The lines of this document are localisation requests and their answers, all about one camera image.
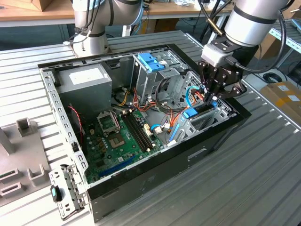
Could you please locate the large brown carton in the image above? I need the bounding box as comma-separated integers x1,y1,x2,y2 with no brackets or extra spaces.
253,32,291,60

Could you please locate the brown cardboard box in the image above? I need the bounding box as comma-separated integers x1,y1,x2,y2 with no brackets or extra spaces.
154,18,177,33

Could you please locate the blue expansion slot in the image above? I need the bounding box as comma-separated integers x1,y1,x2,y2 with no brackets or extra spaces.
97,154,137,179

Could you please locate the cardboard box with labels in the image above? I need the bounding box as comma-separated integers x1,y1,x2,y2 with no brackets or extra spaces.
259,81,301,123

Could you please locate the blue plastic drive latch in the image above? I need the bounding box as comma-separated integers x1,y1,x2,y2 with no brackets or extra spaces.
137,52,166,73

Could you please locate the orange red power wire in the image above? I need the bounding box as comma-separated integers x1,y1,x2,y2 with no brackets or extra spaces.
191,88,207,102

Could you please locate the black camera bracket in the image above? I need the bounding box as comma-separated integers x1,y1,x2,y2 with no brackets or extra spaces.
209,35,240,51

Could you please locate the blue wire with white plug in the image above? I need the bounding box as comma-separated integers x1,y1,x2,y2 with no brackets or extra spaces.
150,123,174,134

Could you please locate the CPU socket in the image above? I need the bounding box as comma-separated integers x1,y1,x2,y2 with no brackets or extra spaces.
108,133,129,150

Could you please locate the metal slat shelf rack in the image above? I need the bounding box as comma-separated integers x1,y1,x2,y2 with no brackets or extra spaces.
269,18,301,71

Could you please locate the long blue data wire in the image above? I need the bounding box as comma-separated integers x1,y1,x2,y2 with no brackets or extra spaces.
185,86,201,109

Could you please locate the yellow black wire bundle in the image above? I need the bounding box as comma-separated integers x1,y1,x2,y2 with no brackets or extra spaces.
112,90,130,107

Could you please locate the silver optical drive cage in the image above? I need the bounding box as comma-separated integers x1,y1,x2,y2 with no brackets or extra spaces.
130,50,189,108

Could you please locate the white board connector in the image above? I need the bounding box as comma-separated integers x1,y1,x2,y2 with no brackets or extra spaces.
143,124,154,139

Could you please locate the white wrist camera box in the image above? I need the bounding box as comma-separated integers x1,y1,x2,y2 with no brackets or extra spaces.
201,43,233,68

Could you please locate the long wooden desk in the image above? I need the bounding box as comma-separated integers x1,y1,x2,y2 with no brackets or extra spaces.
0,0,236,51

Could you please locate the silver disk bay cage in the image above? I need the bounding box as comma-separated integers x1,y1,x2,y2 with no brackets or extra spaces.
168,70,238,148

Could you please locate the red black fan wire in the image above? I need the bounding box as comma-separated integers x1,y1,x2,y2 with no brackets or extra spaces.
67,105,85,137

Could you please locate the black RAM slot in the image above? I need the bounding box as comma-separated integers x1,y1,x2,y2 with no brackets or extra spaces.
128,111,156,149
121,113,151,153

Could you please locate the silver slot retainer bracket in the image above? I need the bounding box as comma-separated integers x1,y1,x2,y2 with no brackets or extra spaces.
48,163,92,221

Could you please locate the grey parts rack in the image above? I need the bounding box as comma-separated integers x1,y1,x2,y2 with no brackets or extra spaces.
0,117,52,208

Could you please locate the grey power supply unit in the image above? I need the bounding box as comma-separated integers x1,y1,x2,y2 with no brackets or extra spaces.
55,63,113,121

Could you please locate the hard disk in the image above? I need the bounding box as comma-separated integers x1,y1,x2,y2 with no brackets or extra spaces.
171,101,219,143

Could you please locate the black case fan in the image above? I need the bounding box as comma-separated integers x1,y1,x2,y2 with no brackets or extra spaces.
158,76,181,105

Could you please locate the wooden crate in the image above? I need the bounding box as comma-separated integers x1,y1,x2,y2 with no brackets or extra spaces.
30,0,55,12

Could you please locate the red orange wire bundle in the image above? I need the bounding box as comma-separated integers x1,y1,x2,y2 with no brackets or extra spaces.
132,86,181,124

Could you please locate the black tripod pole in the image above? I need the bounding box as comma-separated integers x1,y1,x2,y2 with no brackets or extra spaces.
199,0,223,42

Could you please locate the black camera cable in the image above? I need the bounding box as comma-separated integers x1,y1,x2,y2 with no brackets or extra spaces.
226,9,289,74

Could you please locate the metal socket cover frame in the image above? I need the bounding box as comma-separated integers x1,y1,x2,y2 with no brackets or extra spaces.
96,111,121,137

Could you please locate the black coiled cable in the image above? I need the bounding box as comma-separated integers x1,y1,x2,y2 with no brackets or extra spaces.
262,72,287,85

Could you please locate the green motherboard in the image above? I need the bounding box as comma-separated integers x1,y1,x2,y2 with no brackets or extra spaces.
83,109,165,184

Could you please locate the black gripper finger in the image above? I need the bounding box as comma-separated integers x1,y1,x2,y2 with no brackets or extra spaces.
211,81,248,105
197,60,218,104

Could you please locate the black open PC case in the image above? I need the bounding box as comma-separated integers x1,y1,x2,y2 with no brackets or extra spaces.
37,43,252,223

